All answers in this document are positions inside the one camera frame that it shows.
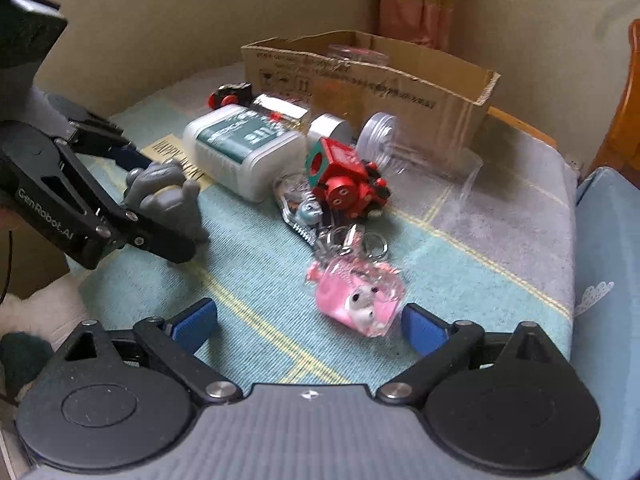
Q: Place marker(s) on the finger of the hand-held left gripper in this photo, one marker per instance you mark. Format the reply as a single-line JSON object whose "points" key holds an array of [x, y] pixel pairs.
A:
{"points": [[150, 237], [112, 142]]}

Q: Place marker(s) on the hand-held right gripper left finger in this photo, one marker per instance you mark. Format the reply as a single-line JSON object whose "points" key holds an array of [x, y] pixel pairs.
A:
{"points": [[194, 324]]}

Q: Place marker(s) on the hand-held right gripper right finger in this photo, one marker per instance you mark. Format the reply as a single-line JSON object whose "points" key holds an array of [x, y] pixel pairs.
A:
{"points": [[422, 329]]}

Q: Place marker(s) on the grey animal toy figure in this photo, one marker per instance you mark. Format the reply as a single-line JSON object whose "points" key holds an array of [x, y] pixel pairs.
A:
{"points": [[167, 200]]}

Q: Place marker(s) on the white bottle with green label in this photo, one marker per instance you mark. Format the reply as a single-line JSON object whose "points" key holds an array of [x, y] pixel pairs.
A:
{"points": [[240, 160]]}

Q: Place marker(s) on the clear jar with silver lid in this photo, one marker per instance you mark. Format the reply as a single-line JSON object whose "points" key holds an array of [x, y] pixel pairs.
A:
{"points": [[380, 132]]}

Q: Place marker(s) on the clear capsule bottle silver cap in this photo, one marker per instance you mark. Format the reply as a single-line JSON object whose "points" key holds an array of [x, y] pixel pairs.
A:
{"points": [[330, 132]]}

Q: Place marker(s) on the cardboard box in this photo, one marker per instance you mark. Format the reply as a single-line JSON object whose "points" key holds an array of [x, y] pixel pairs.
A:
{"points": [[400, 95]]}

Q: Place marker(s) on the printed paper card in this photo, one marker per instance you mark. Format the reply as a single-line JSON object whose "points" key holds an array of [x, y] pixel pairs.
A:
{"points": [[165, 147]]}

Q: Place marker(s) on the white cloth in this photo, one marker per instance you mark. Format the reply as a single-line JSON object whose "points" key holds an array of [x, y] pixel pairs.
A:
{"points": [[45, 310]]}

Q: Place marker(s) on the black and red toy car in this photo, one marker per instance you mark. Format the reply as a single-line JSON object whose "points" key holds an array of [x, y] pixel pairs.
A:
{"points": [[232, 94]]}

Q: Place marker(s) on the dark green cloth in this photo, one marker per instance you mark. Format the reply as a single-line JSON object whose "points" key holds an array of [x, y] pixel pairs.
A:
{"points": [[22, 360]]}

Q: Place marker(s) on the blue floral bedding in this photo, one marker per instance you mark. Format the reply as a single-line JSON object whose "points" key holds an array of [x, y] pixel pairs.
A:
{"points": [[610, 240]]}

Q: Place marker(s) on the clear jar with red label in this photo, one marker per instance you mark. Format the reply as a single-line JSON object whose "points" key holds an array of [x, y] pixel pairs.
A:
{"points": [[357, 55]]}

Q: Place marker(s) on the wooden headboard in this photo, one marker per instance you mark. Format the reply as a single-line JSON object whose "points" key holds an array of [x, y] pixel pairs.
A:
{"points": [[620, 125]]}

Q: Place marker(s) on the pink curtain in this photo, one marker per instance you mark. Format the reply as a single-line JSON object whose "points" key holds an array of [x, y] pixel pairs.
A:
{"points": [[420, 5]]}

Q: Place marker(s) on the white wall charger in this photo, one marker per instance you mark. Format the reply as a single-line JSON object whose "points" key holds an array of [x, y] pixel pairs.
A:
{"points": [[576, 163]]}

